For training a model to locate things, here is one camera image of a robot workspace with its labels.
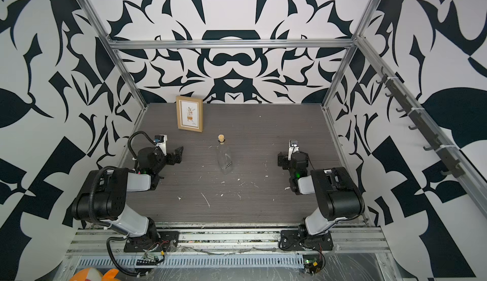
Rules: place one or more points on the circuit board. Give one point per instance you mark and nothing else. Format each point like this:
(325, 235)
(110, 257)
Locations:
(149, 260)
(313, 266)

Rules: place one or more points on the aluminium mounting rail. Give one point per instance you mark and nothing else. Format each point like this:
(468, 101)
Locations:
(221, 239)

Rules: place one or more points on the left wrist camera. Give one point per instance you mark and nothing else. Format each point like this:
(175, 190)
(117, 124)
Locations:
(160, 142)

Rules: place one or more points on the right circuit board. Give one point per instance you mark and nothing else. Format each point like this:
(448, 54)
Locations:
(313, 266)

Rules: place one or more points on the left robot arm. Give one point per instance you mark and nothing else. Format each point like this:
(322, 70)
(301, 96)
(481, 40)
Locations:
(102, 200)

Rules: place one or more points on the white slotted cable duct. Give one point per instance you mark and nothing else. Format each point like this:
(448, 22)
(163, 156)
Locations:
(200, 261)

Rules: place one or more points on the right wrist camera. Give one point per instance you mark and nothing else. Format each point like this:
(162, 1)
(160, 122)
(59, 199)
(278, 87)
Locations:
(293, 148)

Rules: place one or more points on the left circuit board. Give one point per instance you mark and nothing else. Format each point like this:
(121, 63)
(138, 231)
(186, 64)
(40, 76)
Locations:
(149, 260)

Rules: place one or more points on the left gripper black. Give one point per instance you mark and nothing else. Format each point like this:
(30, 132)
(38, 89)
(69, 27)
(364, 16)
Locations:
(177, 156)

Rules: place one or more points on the black wall hook rack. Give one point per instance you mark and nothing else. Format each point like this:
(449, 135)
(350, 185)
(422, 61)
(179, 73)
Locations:
(422, 122)

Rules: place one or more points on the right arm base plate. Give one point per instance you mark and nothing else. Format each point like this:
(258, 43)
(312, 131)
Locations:
(293, 240)

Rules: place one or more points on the clear glass bottle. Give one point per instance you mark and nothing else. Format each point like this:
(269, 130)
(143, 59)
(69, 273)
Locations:
(224, 157)

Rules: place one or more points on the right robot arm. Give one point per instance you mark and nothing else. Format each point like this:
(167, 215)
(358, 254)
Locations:
(338, 197)

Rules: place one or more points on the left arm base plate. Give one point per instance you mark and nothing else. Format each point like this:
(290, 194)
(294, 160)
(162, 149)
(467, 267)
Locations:
(165, 241)

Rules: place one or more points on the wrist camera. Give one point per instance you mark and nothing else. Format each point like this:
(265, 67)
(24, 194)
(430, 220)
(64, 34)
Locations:
(160, 142)
(293, 148)

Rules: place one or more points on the orange plush toy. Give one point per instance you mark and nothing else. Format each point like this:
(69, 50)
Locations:
(92, 274)

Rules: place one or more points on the wooden picture frame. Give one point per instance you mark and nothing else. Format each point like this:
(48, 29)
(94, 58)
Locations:
(189, 113)

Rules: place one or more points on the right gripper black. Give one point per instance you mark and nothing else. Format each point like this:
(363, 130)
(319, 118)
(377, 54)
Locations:
(285, 158)

